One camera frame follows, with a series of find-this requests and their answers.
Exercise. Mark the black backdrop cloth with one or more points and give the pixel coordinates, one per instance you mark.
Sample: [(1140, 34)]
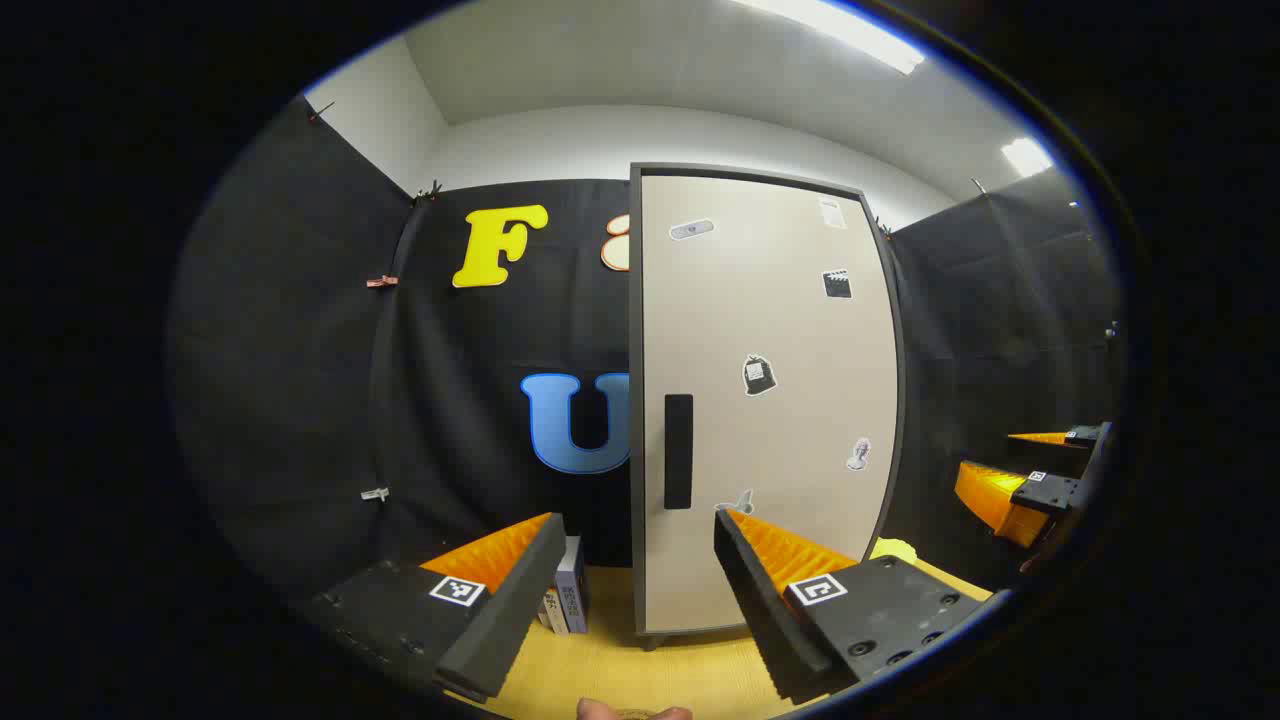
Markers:
[(300, 350)]

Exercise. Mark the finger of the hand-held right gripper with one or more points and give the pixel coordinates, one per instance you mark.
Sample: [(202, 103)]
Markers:
[(1085, 435), (1000, 500)]

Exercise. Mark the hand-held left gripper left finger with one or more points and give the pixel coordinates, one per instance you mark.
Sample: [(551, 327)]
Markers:
[(510, 610)]

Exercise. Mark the dark grey cabinet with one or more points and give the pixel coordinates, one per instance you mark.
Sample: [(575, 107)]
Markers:
[(634, 300)]

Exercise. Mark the small ceiling light panel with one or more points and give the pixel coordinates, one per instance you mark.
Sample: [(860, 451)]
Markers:
[(1027, 157)]

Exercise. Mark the beige cabinet door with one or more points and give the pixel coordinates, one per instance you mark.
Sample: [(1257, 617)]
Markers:
[(780, 450)]

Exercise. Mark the blue-grey book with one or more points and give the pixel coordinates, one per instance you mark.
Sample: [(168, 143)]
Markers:
[(573, 590)]

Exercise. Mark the yellow fluffy toy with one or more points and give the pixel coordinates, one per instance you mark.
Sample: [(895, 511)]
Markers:
[(893, 548)]

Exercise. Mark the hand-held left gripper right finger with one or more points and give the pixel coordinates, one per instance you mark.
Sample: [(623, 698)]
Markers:
[(760, 610)]

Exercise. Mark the white clip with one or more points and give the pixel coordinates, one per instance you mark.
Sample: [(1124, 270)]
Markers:
[(375, 494)]

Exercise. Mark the long ceiling light panel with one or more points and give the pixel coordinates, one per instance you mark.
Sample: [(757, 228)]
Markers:
[(850, 35)]

